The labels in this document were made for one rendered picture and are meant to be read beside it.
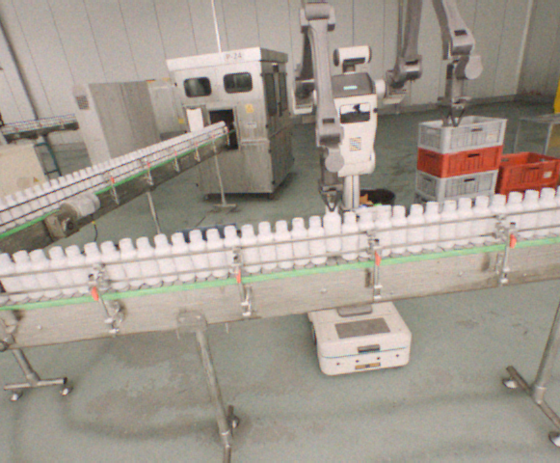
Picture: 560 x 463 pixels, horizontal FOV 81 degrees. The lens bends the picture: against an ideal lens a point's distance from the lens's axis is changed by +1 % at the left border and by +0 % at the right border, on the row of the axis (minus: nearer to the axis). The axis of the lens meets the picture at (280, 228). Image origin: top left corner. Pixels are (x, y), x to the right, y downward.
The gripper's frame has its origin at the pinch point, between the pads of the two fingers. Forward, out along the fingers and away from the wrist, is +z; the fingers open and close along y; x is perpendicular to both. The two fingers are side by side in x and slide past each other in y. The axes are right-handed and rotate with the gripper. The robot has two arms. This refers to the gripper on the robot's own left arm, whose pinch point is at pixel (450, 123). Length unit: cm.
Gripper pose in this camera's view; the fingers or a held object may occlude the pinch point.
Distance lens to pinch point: 135.8
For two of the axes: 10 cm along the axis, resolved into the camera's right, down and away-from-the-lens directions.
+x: -9.9, 1.3, -0.3
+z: 1.1, 9.1, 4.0
